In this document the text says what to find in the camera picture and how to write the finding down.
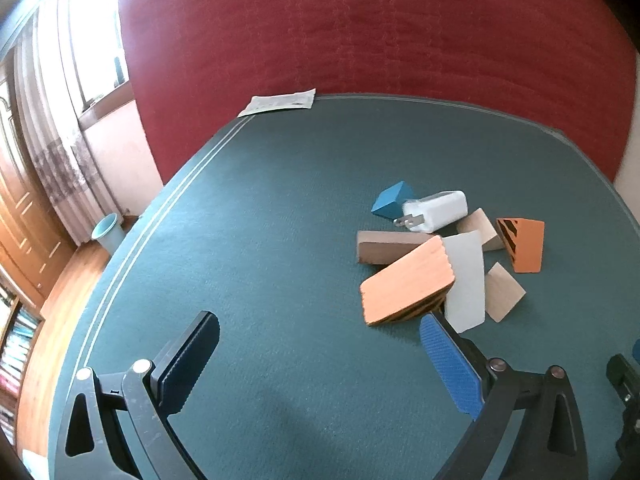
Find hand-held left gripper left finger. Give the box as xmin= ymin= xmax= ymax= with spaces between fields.
xmin=50 ymin=310 xmax=221 ymax=480

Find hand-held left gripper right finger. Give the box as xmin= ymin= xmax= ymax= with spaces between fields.
xmin=419 ymin=311 xmax=601 ymax=480

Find white striped wedge block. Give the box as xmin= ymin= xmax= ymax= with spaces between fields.
xmin=441 ymin=233 xmax=487 ymax=334

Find beige wooden wedge block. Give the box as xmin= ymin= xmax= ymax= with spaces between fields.
xmin=484 ymin=262 xmax=527 ymax=323

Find large orange wedge block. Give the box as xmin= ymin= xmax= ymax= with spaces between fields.
xmin=360 ymin=235 xmax=457 ymax=328

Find long brown wooden block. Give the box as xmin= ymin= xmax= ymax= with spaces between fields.
xmin=356 ymin=230 xmax=443 ymax=267

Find small beige wooden block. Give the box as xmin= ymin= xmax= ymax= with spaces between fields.
xmin=456 ymin=208 xmax=505 ymax=252

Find small orange striped wedge block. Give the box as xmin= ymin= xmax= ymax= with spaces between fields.
xmin=496 ymin=217 xmax=545 ymax=274

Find white plug charger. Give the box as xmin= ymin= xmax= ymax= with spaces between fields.
xmin=394 ymin=190 xmax=468 ymax=233

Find blue wooden block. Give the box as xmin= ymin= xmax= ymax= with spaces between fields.
xmin=371 ymin=181 xmax=416 ymax=223

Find light blue waste bin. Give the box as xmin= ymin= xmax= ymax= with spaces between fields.
xmin=91 ymin=213 xmax=126 ymax=253

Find bookshelf with books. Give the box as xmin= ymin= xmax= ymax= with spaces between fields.
xmin=0 ymin=280 xmax=43 ymax=441

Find wooden door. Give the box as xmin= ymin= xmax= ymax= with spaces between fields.
xmin=0 ymin=60 xmax=76 ymax=311

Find sheer patterned curtain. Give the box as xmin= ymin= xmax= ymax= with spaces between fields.
xmin=10 ymin=0 xmax=123 ymax=248

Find white paper sheet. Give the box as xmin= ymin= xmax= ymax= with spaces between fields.
xmin=236 ymin=88 xmax=317 ymax=118

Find window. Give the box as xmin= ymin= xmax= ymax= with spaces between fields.
xmin=50 ymin=0 xmax=131 ymax=111

